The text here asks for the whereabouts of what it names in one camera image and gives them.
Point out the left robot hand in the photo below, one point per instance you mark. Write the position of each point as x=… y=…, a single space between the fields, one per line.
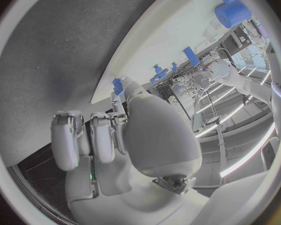
x=192 y=83

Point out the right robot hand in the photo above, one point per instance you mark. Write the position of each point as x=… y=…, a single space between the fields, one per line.
x=159 y=135

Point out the blue block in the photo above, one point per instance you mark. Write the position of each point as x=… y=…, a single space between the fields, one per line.
x=117 y=87

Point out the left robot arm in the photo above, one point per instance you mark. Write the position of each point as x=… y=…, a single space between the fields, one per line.
x=227 y=73

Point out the white task board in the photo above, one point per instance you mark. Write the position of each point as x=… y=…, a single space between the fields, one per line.
x=168 y=31

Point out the blue peg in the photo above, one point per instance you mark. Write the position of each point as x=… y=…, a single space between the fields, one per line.
x=174 y=67

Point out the long blue cylinder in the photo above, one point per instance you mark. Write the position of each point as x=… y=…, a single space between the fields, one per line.
x=191 y=56

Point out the blue gear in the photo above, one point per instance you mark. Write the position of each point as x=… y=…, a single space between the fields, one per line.
x=159 y=74

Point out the large blue cylinder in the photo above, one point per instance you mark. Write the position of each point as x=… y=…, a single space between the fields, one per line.
x=234 y=15

